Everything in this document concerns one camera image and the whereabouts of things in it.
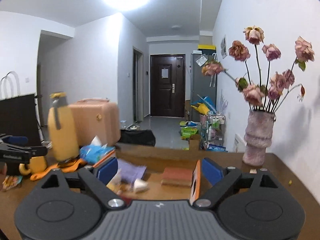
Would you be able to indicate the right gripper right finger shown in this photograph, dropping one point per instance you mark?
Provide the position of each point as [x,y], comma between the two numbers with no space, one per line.
[223,181]

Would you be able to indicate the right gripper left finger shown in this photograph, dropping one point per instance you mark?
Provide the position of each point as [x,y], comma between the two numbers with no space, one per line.
[95,180]

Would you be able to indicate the white yellow plush mouse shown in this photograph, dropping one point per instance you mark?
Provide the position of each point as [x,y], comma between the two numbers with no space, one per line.
[120,186]

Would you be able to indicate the blue tissue pack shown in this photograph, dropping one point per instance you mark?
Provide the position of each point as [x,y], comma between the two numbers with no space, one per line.
[95,151]

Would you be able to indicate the yellow mug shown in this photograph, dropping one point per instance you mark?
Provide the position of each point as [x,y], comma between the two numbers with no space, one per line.
[35,165]

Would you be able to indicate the orange cloth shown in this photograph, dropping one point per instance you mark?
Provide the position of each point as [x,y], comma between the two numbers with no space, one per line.
[68,167]

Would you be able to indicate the snack packet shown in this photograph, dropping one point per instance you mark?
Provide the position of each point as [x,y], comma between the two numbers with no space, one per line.
[11,182]

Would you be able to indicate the purple fuzzy cloth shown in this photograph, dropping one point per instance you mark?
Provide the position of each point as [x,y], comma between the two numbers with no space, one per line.
[129,172]

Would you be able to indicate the black paper bag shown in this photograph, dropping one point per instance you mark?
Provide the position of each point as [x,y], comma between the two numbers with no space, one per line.
[18,111]

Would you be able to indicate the orange red cardboard box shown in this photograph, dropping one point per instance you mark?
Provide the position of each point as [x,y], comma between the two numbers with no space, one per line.
[156,160]

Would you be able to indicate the red brown sponge block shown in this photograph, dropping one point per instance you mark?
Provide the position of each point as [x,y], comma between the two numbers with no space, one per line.
[177,177]

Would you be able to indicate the yellow thermos bottle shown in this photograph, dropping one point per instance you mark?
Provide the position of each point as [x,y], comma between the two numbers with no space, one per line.
[61,128]

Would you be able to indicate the pink ceramic vase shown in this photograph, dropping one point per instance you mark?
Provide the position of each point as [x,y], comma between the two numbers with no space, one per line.
[258,137]

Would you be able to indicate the pink ribbed suitcase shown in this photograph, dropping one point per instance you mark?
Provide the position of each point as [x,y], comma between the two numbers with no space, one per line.
[96,118]

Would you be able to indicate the black duffel bag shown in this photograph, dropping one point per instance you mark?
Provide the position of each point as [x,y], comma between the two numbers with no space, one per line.
[137,137]

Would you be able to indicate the yellow blue bags pile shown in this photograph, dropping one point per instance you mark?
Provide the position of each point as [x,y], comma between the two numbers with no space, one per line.
[204,105]

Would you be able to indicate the grey refrigerator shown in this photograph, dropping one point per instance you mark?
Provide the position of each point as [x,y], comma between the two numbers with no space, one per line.
[202,86]

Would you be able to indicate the dried pink roses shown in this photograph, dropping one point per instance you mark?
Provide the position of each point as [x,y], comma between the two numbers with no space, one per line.
[268,92]

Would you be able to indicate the dark brown door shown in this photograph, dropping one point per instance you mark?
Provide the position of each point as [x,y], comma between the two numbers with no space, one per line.
[167,85]

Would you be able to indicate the yellow box on refrigerator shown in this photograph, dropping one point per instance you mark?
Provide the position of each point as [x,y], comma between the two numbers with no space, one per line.
[206,47]

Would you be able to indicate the wire rack with goods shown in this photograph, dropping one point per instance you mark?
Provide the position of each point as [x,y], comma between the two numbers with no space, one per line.
[213,132]

